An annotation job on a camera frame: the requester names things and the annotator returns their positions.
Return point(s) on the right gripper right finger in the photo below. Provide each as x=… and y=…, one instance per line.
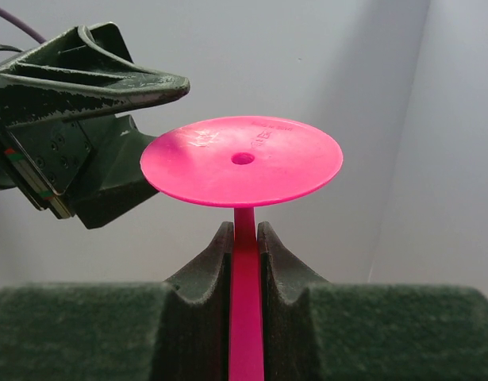
x=317, y=330

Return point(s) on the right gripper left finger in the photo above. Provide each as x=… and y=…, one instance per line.
x=177, y=329

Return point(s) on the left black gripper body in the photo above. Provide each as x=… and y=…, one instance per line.
x=42, y=157

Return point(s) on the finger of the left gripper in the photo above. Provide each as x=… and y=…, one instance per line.
x=111, y=183
x=83, y=73

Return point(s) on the pink plastic goblet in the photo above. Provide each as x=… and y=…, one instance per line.
x=242, y=163

